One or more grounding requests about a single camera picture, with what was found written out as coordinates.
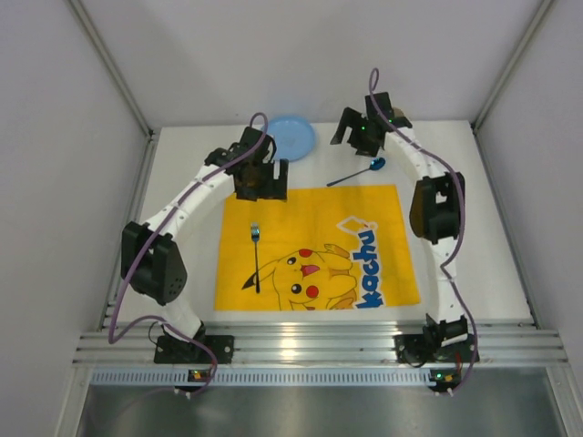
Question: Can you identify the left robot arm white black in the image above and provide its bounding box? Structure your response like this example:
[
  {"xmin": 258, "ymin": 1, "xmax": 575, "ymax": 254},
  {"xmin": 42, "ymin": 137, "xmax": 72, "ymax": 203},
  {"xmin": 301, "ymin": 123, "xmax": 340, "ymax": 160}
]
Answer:
[{"xmin": 114, "ymin": 126, "xmax": 289, "ymax": 342}]

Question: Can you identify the blue metallic spoon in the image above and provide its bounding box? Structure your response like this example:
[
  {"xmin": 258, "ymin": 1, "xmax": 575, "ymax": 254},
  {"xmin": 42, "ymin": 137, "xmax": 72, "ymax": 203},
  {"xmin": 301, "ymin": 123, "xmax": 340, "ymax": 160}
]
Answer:
[{"xmin": 326, "ymin": 157, "xmax": 386, "ymax": 188}]

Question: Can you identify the yellow Pikachu placemat cloth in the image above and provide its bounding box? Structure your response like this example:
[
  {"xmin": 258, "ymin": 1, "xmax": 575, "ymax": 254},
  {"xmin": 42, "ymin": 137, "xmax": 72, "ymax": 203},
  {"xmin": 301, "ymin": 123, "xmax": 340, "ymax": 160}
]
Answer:
[{"xmin": 214, "ymin": 185, "xmax": 421, "ymax": 311}]

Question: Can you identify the blue metallic fork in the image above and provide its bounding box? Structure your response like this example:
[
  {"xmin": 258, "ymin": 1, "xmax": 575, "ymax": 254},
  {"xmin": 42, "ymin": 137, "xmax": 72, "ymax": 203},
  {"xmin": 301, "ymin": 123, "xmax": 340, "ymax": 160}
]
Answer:
[{"xmin": 251, "ymin": 222, "xmax": 261, "ymax": 294}]

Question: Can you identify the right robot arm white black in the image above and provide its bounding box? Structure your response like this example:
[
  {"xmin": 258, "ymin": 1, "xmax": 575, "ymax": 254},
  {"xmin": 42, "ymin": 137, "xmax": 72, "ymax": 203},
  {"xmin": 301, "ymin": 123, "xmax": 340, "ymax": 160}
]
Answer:
[{"xmin": 330, "ymin": 92, "xmax": 468, "ymax": 350}]

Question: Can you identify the aluminium rail frame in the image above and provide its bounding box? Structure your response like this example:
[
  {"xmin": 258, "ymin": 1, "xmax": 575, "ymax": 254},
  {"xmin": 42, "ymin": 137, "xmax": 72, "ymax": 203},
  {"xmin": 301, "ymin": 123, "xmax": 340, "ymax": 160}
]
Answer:
[{"xmin": 73, "ymin": 321, "xmax": 568, "ymax": 367}]

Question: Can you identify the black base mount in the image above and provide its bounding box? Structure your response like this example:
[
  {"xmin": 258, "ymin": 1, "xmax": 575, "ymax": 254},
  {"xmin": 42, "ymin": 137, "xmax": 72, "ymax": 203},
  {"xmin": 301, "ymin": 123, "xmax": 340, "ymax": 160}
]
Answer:
[
  {"xmin": 153, "ymin": 329, "xmax": 235, "ymax": 364},
  {"xmin": 394, "ymin": 315, "xmax": 479, "ymax": 368}
]

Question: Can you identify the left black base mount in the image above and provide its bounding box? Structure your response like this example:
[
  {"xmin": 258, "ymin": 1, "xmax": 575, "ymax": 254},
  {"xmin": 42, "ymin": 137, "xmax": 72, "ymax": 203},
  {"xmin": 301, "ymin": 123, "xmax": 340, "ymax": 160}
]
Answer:
[{"xmin": 153, "ymin": 329, "xmax": 235, "ymax": 364}]

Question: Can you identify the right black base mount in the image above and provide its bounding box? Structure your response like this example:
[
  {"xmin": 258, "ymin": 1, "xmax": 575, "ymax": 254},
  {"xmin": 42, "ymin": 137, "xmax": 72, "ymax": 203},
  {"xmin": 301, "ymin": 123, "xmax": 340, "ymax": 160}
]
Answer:
[{"xmin": 394, "ymin": 315, "xmax": 479, "ymax": 368}]

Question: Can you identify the perforated cable duct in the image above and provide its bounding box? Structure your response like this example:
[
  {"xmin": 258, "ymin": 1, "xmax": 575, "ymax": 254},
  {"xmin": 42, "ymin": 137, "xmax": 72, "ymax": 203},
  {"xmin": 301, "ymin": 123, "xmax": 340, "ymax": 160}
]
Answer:
[{"xmin": 91, "ymin": 367, "xmax": 459, "ymax": 387}]

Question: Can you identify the light blue plate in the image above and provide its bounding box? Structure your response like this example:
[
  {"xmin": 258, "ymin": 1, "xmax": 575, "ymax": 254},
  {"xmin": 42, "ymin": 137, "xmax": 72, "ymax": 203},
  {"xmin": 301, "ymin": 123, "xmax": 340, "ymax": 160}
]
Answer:
[{"xmin": 268, "ymin": 116, "xmax": 316, "ymax": 162}]

